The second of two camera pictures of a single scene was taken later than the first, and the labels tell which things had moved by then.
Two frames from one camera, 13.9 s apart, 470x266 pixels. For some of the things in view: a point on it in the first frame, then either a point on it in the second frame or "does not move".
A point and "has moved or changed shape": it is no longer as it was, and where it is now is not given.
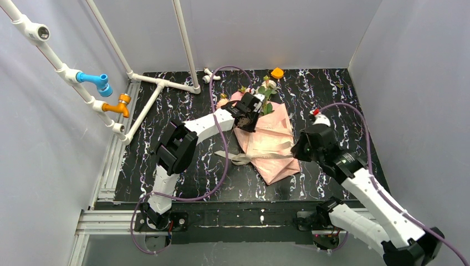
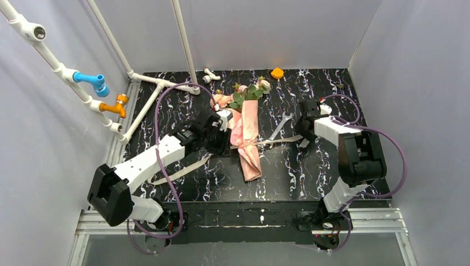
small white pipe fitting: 208,75 does not move
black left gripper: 253,103 → 220,140
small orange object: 277,73 does not move
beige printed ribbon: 239,159 → 195,163
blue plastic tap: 103,87 does not move
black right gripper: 306,144 → 303,122
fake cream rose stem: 268,86 has moved or changed shape
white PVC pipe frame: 35,32 does not move
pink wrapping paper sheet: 273,136 has moved or changed shape
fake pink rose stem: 224,100 has moved or changed shape
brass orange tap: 124,99 does not move
